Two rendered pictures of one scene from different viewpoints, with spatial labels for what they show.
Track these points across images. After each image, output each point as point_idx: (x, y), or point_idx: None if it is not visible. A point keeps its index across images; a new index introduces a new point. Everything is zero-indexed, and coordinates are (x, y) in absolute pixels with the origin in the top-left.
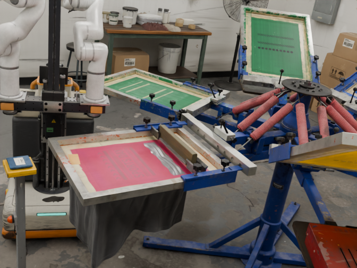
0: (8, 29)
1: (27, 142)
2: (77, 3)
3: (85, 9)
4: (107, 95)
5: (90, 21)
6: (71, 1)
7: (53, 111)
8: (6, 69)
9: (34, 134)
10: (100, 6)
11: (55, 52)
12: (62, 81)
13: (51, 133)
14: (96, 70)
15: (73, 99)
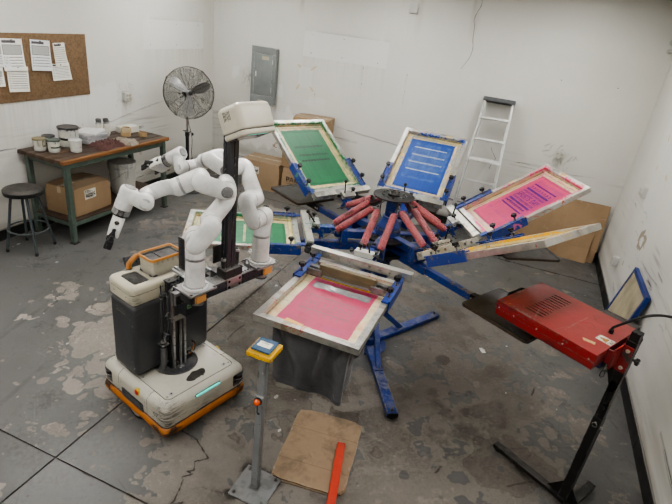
0: (218, 223)
1: (149, 329)
2: None
3: None
4: None
5: (254, 189)
6: None
7: (235, 286)
8: (200, 261)
9: (156, 317)
10: (255, 172)
11: (233, 229)
12: (238, 254)
13: (191, 309)
14: (267, 234)
15: (245, 268)
